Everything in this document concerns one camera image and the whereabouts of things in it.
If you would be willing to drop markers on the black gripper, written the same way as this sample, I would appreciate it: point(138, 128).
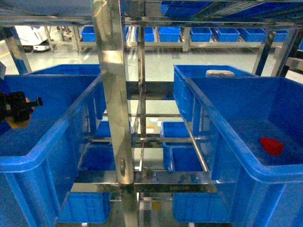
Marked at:
point(15, 105)

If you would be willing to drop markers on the yellow toy block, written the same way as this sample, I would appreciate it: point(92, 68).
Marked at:
point(15, 125)

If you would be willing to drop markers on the red toy block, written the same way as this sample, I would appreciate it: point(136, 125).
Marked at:
point(272, 146)

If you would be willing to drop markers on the large blue bin left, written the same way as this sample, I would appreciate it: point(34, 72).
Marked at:
point(39, 163)

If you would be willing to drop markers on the large blue bin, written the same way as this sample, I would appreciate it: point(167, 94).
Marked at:
point(39, 163)
point(257, 189)

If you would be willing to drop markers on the white mobile robot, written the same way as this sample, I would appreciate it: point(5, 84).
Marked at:
point(33, 39)

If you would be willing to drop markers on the lower blue bin left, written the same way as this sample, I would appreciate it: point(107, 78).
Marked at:
point(86, 207)

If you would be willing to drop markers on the steel shelf rack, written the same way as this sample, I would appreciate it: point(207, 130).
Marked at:
point(108, 163)

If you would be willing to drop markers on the background steel bin shelf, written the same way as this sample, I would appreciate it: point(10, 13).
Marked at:
point(154, 39)

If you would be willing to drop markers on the grey container in bin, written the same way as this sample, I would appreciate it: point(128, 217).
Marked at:
point(219, 74)

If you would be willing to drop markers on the lower blue bin right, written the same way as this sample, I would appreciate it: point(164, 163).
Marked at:
point(199, 208)

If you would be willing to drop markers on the large blue bin right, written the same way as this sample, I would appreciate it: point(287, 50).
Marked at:
point(257, 189)

